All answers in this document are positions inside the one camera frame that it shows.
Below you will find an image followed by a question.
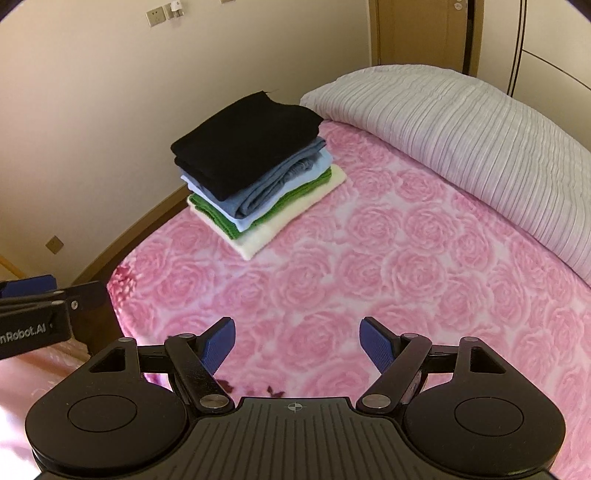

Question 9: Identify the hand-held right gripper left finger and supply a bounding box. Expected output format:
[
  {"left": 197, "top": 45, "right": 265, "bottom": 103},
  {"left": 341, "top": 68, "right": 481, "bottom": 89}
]
[{"left": 88, "top": 317, "right": 237, "bottom": 414}]

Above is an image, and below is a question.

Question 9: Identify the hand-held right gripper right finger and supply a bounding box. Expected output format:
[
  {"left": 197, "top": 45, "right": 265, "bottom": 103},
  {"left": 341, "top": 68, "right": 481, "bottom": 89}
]
[{"left": 358, "top": 316, "right": 507, "bottom": 414}]

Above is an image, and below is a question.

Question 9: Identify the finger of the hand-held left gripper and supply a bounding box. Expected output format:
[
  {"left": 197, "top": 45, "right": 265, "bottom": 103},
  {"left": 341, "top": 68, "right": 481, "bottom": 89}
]
[
  {"left": 0, "top": 281, "right": 106, "bottom": 319},
  {"left": 0, "top": 275, "right": 57, "bottom": 299}
]

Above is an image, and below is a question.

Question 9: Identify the black garment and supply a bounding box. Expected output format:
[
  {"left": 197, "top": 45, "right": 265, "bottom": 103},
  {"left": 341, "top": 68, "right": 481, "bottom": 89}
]
[{"left": 170, "top": 91, "right": 325, "bottom": 202}]

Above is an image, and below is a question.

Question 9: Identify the pale pink cloth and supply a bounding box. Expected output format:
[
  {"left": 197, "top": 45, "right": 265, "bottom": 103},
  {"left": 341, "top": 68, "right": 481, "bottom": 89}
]
[{"left": 0, "top": 344, "right": 93, "bottom": 480}]

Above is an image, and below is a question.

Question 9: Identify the pink floral blanket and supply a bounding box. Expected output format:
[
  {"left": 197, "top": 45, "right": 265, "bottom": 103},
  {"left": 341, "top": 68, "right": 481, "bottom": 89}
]
[{"left": 106, "top": 117, "right": 591, "bottom": 462}]

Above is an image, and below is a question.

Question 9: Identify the cream folded garment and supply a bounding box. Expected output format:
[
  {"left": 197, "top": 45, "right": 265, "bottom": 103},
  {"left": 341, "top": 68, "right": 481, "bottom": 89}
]
[{"left": 187, "top": 165, "right": 348, "bottom": 260}]

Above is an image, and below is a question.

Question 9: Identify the light blue folded garment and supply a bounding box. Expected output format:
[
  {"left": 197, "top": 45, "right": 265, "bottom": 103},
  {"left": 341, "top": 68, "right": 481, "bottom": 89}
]
[{"left": 182, "top": 150, "right": 334, "bottom": 233}]

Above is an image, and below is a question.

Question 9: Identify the green folded garment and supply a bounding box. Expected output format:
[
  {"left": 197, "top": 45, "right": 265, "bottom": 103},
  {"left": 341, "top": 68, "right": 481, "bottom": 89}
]
[{"left": 187, "top": 167, "right": 333, "bottom": 241}]

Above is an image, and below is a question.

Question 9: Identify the grey-blue folded garment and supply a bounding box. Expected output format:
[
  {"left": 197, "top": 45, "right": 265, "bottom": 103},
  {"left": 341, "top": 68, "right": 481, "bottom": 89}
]
[{"left": 179, "top": 137, "right": 328, "bottom": 220}]

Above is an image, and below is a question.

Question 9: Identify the white ribbed pillow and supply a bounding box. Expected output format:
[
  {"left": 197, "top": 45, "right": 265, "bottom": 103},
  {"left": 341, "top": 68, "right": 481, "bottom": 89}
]
[{"left": 299, "top": 65, "right": 591, "bottom": 282}]

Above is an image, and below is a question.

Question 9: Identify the brown wooden door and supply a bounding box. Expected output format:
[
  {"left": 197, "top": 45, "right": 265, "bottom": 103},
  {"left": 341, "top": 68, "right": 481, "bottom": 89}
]
[{"left": 369, "top": 0, "right": 476, "bottom": 75}]

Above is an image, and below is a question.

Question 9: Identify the cream wardrobe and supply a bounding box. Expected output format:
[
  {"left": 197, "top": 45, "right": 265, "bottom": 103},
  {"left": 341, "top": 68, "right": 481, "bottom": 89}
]
[{"left": 471, "top": 0, "right": 591, "bottom": 153}]

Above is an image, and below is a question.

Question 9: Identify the wooden bed frame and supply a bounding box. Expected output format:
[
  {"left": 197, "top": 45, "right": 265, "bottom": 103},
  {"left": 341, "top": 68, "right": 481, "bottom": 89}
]
[{"left": 69, "top": 187, "right": 192, "bottom": 361}]

